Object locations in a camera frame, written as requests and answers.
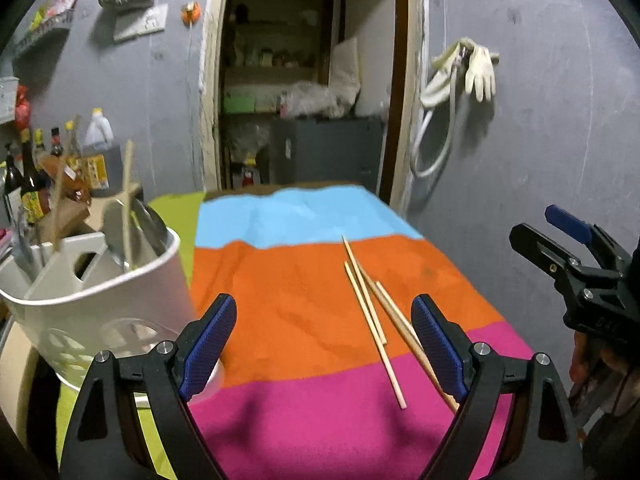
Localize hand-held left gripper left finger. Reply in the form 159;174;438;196
59;293;237;480

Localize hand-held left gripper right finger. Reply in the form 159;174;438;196
411;294;586;480

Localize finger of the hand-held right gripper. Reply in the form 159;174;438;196
509;223;583;291
545;204;632;268

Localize brown wooden chopstick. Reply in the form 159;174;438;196
375;281;460;413
50;170;68;253

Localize light wooden chopstick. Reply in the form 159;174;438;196
357;262;451;401
122;141;136;267
344;261;407;409
343;236;387;345

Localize white plastic utensil holder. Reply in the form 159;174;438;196
0;225;223;408

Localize metal fork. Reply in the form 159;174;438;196
9;205;48;283

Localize person's right hand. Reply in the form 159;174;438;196
569;330;608;396

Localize striped colourful cloth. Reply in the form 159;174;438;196
187;185;533;480

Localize white rubber glove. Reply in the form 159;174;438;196
465;45;501;102
420;37;473;108

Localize brown packet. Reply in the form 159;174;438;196
42;155;93;206

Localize grey cabinet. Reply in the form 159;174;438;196
270;115;386;196

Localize dark sauce bottle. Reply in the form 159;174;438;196
17;127;51;226

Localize yellow cap bottle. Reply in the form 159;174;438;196
65;120;83;161

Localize green box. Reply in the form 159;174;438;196
223;89;257;113

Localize dark glass bottle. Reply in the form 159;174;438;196
2;142;23;211

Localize white pillow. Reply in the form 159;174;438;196
330;37;362;103

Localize clear plastic bag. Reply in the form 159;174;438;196
280;80;351;120

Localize wooden shelf unit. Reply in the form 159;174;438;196
222;0;333;111

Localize red plastic bag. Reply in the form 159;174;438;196
14;85;32;131

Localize white box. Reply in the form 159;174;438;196
0;76;20;123

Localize snack packets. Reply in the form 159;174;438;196
27;0;78;31

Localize white hose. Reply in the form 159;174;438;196
410;67;468;178

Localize door frame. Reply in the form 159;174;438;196
199;0;431;211

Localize wall switch plate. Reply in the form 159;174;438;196
112;4;169;43

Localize grey wall rack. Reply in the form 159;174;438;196
12;25;71;61

